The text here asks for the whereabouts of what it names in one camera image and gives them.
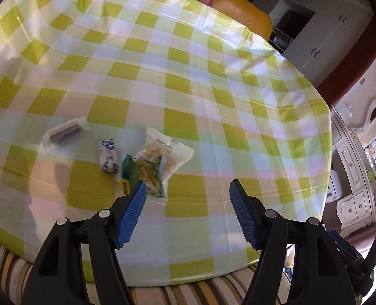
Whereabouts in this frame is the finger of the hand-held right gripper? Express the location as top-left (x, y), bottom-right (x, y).
top-left (329, 229), bottom-right (349, 250)

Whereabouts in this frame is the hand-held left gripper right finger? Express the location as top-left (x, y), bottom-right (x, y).
top-left (229, 179), bottom-right (357, 305)

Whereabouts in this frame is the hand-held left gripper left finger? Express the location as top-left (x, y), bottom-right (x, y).
top-left (21, 180), bottom-right (148, 305)

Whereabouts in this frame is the green snack packet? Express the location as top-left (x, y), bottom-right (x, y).
top-left (116, 153), bottom-right (169, 206)

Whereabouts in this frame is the blue and white candy packet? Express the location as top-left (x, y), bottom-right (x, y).
top-left (98, 138), bottom-right (118, 174)

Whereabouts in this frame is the clear bag of pale snacks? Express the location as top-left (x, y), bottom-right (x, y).
top-left (134, 125), bottom-right (195, 178)

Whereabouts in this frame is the sausage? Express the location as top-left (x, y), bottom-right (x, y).
top-left (42, 117), bottom-right (91, 153)

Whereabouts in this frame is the white slatted stool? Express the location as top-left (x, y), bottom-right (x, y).
top-left (326, 169), bottom-right (343, 201)

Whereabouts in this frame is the white ornate dressing table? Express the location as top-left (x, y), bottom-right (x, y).
top-left (329, 103), bottom-right (376, 233)

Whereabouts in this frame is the green checkered tablecloth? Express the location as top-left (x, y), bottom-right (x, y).
top-left (0, 0), bottom-right (331, 288)

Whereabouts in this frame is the white wardrobe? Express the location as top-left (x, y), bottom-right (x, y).
top-left (251, 0), bottom-right (374, 87)

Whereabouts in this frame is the orange leather chair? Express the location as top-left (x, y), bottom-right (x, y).
top-left (212, 0), bottom-right (273, 40)

